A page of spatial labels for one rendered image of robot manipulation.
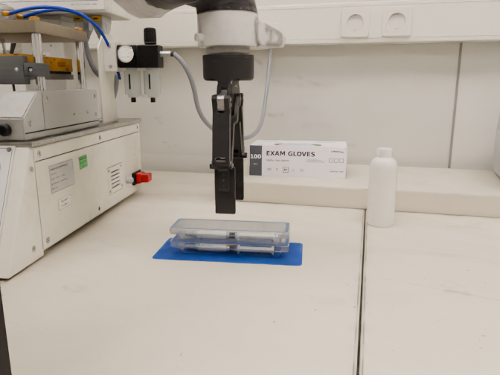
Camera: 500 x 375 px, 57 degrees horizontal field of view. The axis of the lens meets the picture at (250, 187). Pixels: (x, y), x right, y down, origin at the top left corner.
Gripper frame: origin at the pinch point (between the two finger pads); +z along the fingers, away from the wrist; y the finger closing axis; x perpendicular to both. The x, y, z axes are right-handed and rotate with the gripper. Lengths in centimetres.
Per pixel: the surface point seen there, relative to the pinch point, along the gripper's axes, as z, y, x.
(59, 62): -19.9, -14.2, -34.3
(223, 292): 10.1, 15.1, 1.6
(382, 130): -3, -59, 31
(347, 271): 10.2, 6.4, 17.9
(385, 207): 6.4, -15.1, 26.2
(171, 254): 10.0, 3.3, -8.9
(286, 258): 10.1, 2.5, 9.1
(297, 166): 3.1, -38.5, 9.4
